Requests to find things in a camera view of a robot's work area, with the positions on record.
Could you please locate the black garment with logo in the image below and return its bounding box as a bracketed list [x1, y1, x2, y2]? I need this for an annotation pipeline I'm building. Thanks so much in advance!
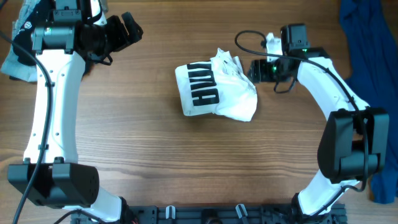
[12, 0, 94, 75]

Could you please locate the light blue folded garment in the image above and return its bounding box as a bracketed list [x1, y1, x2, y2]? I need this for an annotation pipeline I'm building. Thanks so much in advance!
[1, 0, 39, 82]

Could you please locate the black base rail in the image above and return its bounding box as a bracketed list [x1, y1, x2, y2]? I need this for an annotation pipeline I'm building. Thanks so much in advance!
[70, 203, 348, 224]

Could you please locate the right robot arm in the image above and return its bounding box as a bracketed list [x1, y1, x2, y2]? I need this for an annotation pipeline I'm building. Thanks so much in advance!
[248, 24, 389, 223]

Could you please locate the navy blue garment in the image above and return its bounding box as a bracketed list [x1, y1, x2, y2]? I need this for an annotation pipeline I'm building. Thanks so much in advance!
[339, 0, 397, 204]

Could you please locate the white Puma t-shirt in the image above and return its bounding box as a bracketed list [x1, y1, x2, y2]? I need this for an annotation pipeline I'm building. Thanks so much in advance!
[175, 49, 257, 122]

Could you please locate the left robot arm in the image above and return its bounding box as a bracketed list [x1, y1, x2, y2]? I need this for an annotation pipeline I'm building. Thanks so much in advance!
[7, 1, 143, 223]

